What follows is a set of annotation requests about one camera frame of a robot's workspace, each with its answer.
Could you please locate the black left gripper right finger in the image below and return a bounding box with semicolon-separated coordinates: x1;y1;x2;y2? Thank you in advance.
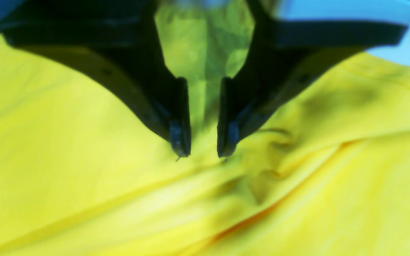
217;0;409;158

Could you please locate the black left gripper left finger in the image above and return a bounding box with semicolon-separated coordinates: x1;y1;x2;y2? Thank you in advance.
0;0;191;157

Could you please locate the yellow t-shirt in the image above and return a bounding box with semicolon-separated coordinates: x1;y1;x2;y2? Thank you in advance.
0;0;410;256

